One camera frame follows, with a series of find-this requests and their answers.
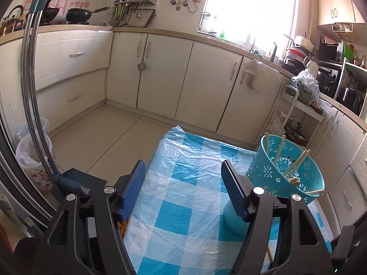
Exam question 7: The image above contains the metal kettle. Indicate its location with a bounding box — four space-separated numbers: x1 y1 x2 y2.
0 5 25 36

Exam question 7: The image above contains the wall utensil rack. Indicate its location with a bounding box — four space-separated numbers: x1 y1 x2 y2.
106 0 159 28

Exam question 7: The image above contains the bundle of bamboo chopsticks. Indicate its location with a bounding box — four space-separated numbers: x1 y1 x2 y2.
264 132 324 197

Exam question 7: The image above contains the black frying pan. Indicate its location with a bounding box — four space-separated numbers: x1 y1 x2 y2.
65 6 111 25

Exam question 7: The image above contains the plastic bag of greens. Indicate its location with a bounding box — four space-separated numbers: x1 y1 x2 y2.
290 70 320 106

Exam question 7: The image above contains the teal perforated plastic basket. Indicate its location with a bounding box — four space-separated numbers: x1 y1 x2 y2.
224 134 325 235

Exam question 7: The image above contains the black microwave oven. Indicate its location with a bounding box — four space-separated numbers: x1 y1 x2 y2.
318 41 345 63

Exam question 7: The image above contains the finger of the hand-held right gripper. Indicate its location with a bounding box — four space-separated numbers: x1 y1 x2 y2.
332 226 356 264

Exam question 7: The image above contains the hanging metal tray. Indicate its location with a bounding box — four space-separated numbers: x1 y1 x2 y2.
130 8 157 28

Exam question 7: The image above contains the black toaster oven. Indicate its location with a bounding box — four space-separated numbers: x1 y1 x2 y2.
317 66 342 99

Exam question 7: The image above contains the cream cabinet drawer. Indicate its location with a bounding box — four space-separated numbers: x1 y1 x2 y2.
36 68 107 134
34 31 113 91

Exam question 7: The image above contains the white trolley rack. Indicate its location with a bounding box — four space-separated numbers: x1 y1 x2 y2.
270 84 326 149

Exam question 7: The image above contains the black wok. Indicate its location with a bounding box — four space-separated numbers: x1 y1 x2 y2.
37 6 61 26

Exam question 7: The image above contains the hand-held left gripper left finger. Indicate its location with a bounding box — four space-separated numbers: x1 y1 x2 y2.
21 159 147 275

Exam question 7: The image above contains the stack of dishes and pans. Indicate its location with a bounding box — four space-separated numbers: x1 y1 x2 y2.
282 36 316 69

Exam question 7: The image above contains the bag lined trash bin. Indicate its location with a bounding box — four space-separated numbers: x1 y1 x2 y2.
16 116 55 195

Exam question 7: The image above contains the blue white checked tablecloth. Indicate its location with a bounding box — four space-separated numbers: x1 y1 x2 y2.
123 125 333 275

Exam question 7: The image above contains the white wire basket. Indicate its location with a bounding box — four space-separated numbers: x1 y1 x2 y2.
331 23 353 33

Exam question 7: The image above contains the tall steel pot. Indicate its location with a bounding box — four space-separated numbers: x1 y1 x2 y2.
341 87 363 109

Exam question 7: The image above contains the steel pot with lid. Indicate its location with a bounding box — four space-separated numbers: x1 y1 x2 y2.
284 120 310 146

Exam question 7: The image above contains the white hanging door holder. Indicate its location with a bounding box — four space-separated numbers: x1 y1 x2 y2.
244 60 283 94

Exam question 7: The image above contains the beige kitchen countertop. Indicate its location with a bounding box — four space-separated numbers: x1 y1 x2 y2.
0 24 367 134

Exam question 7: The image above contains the white plastic bag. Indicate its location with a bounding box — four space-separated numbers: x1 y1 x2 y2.
270 109 287 134

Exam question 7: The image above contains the row of cream cabinet doors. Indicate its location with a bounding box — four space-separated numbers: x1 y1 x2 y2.
110 31 367 253

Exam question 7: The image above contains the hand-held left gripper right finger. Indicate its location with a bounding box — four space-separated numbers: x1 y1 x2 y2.
221 159 334 275

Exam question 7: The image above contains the kitchen window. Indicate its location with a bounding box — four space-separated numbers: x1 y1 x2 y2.
201 0 304 52

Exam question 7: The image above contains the cream wall cabinet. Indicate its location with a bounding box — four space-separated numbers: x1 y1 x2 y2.
317 0 367 26

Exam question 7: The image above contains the white pitcher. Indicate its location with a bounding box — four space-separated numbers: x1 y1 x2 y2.
304 57 319 76

